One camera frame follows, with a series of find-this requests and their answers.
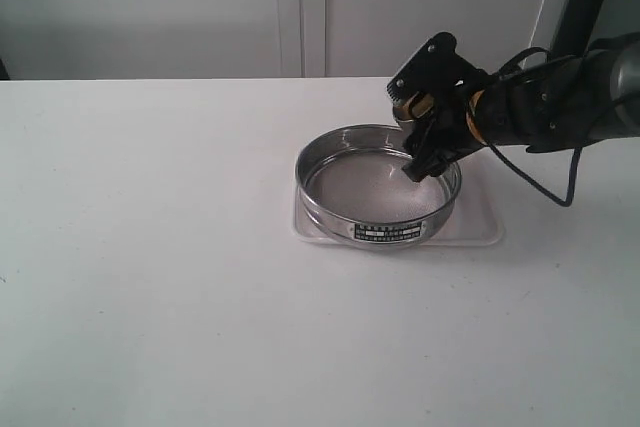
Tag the round steel mesh sieve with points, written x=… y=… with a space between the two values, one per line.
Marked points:
x=351 y=186

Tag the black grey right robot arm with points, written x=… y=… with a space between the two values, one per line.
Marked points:
x=571 y=102

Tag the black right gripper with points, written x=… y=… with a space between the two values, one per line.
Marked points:
x=436 y=140

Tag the stainless steel cup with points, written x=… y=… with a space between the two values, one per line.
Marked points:
x=415 y=115

